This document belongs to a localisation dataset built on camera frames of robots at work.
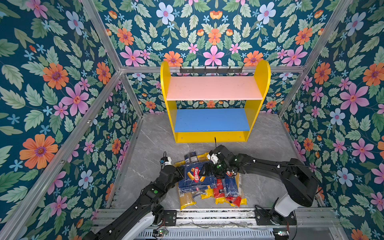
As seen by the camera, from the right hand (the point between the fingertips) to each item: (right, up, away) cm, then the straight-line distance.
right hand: (202, 175), depth 79 cm
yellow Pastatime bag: (-15, +3, +11) cm, 19 cm away
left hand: (-9, +4, +2) cm, 10 cm away
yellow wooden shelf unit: (-8, +27, +17) cm, 33 cm away
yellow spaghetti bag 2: (+4, -9, -1) cm, 10 cm away
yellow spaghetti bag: (-9, -12, -2) cm, 15 cm away
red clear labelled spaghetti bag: (+17, -11, -5) cm, 21 cm away
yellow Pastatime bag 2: (0, +7, +13) cm, 15 cm away
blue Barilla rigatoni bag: (-5, -2, -3) cm, 6 cm away
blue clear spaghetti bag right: (-7, +7, +12) cm, 16 cm away
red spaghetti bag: (+8, -8, -3) cm, 12 cm away
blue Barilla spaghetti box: (+14, -4, -5) cm, 16 cm away
